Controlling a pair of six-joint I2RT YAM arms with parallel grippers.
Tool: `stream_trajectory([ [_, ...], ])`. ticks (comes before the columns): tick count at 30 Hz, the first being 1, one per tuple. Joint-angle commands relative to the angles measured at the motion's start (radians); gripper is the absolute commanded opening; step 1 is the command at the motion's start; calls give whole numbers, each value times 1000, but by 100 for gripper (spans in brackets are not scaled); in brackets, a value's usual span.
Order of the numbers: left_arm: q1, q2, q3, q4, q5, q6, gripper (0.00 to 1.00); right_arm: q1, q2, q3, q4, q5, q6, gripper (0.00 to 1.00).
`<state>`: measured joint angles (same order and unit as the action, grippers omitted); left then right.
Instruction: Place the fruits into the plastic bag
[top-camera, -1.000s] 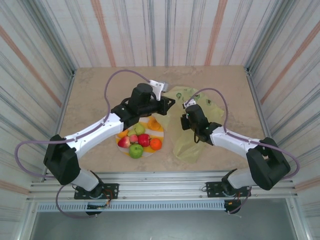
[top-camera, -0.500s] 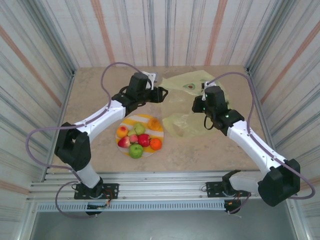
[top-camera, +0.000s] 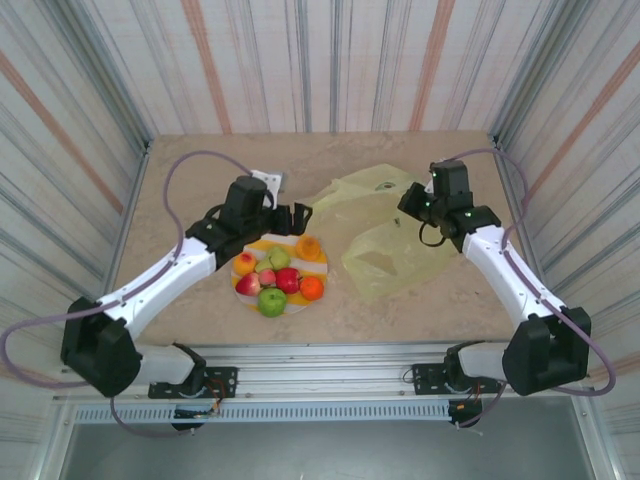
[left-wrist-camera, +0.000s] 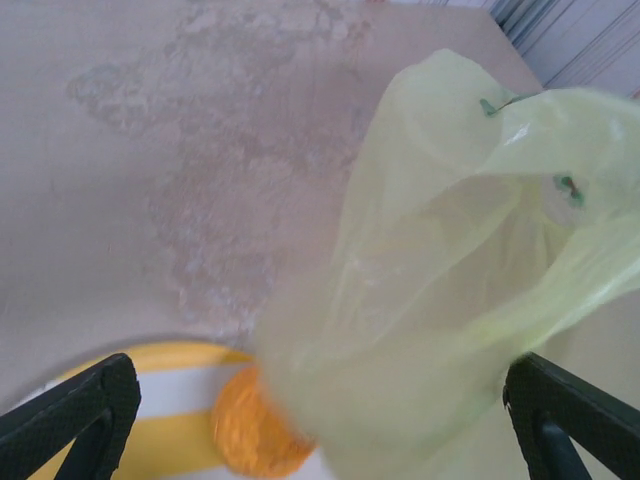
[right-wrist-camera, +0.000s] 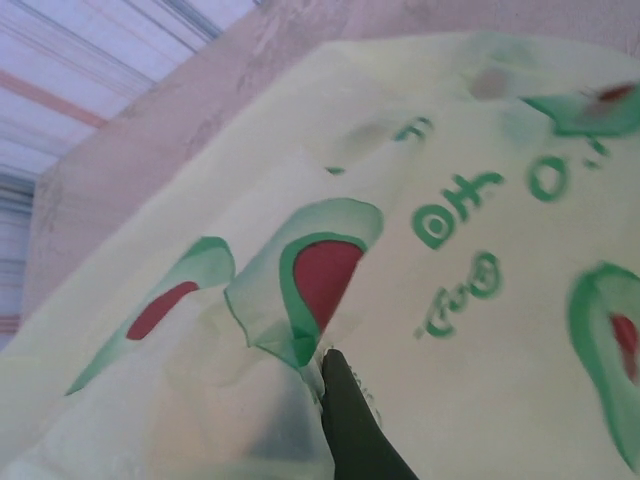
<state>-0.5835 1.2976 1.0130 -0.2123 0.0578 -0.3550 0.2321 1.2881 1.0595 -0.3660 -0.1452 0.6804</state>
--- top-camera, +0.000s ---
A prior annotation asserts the green pear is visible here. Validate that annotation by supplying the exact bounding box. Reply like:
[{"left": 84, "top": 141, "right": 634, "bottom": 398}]
[{"left": 255, "top": 245, "right": 292, "bottom": 274}]

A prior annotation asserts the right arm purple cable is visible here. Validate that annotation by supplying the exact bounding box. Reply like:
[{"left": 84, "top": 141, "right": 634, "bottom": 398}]
[{"left": 449, "top": 147, "right": 617, "bottom": 431}]

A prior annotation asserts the black cable loop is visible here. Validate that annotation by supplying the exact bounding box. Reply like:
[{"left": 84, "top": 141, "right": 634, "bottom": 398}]
[{"left": 417, "top": 219, "right": 452, "bottom": 249}]

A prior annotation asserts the white yellow striped plate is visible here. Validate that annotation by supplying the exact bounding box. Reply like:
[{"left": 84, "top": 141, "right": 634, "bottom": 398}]
[{"left": 230, "top": 232, "right": 329, "bottom": 319}]

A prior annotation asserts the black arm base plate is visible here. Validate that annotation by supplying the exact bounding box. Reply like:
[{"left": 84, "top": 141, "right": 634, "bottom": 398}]
[
  {"left": 147, "top": 366, "right": 239, "bottom": 400},
  {"left": 410, "top": 363, "right": 502, "bottom": 397}
]

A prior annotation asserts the orange tangerine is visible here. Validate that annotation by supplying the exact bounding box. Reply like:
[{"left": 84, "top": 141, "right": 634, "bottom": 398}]
[{"left": 298, "top": 275, "right": 325, "bottom": 302}]

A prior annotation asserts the red white strawberry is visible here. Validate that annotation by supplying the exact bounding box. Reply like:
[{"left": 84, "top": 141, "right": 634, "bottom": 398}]
[{"left": 234, "top": 272, "right": 263, "bottom": 297}]

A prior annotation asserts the aluminium front rail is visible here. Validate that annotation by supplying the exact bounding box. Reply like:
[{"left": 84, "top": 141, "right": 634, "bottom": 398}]
[{"left": 54, "top": 342, "right": 596, "bottom": 401}]

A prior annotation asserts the perforated metal cable tray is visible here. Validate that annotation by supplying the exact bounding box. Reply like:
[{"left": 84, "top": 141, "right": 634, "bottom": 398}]
[{"left": 73, "top": 402, "right": 451, "bottom": 425}]

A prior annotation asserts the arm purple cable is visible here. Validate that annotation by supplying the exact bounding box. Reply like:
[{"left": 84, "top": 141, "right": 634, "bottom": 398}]
[
  {"left": 449, "top": 147, "right": 617, "bottom": 431},
  {"left": 0, "top": 149, "right": 251, "bottom": 439}
]

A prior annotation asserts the yellow translucent plastic bag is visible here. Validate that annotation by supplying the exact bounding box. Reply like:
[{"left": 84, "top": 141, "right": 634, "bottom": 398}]
[{"left": 312, "top": 162, "right": 459, "bottom": 304}]

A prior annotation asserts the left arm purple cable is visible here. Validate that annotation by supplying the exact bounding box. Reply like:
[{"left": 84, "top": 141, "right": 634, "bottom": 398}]
[{"left": 0, "top": 149, "right": 251, "bottom": 439}]

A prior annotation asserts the dark red fruit with leaf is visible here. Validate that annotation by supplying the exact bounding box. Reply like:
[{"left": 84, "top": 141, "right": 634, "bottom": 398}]
[{"left": 274, "top": 267, "right": 303, "bottom": 295}]

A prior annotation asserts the yellow orange peach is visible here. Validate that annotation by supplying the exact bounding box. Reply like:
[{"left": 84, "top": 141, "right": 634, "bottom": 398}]
[{"left": 233, "top": 251, "right": 259, "bottom": 276}]

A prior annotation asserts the green apple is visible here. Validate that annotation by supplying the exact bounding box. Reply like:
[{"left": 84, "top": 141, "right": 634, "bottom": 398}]
[{"left": 257, "top": 287, "right": 289, "bottom": 319}]

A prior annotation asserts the orange persimmon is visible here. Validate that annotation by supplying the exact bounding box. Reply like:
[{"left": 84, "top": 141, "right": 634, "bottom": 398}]
[{"left": 294, "top": 236, "right": 322, "bottom": 260}]

